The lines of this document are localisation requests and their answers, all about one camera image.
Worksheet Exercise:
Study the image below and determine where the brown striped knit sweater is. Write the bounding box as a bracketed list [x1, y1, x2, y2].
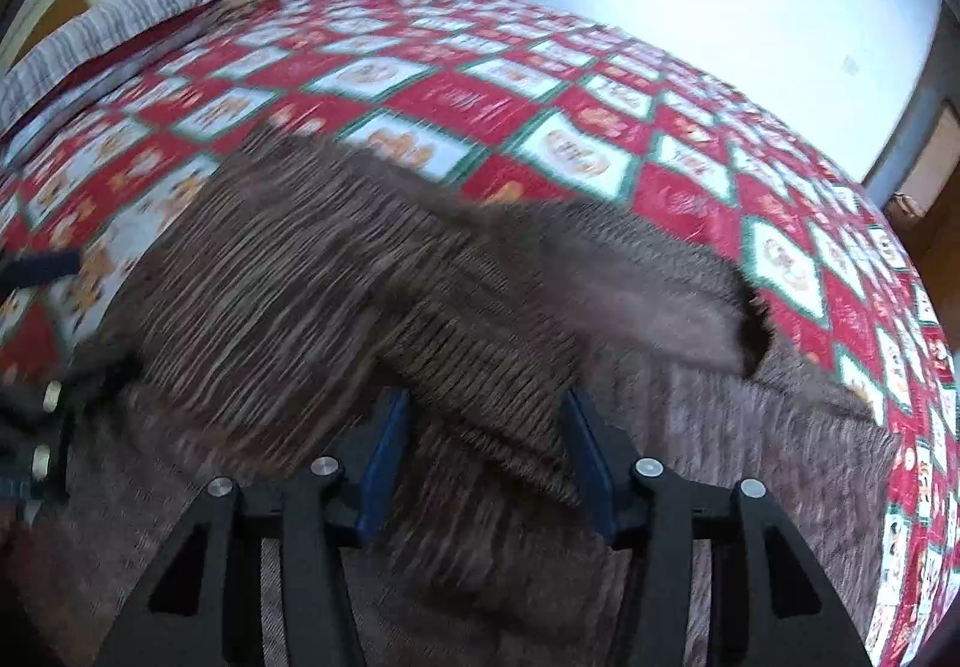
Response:
[11, 131, 898, 665]

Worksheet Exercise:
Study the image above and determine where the striped grey pillow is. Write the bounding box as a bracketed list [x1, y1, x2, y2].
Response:
[2, 0, 218, 134]

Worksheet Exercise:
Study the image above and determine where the wooden side cabinet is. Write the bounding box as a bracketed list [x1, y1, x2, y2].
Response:
[885, 103, 958, 275]

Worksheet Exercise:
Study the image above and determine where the red patchwork cartoon bedspread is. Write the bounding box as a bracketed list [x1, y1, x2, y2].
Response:
[2, 0, 958, 665]

